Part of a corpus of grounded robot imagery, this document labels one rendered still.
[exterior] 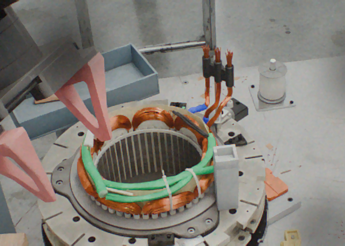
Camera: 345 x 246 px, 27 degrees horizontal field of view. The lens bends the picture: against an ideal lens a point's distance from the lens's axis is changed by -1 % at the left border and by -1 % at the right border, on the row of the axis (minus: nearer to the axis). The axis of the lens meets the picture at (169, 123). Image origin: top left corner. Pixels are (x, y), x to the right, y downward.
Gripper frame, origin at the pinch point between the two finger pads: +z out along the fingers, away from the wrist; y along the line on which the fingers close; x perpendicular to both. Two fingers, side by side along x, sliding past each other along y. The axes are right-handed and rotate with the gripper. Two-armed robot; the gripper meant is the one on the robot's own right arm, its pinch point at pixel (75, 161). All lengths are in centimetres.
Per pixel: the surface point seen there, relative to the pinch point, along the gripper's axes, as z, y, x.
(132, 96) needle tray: 16, 44, 40
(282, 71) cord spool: 37, 83, 40
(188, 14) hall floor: 59, 209, 168
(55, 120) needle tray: 11, 33, 46
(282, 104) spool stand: 44, 81, 43
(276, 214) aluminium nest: 49, 51, 32
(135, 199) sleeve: 16.9, 16.6, 18.4
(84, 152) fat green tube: 10.8, 20.0, 26.4
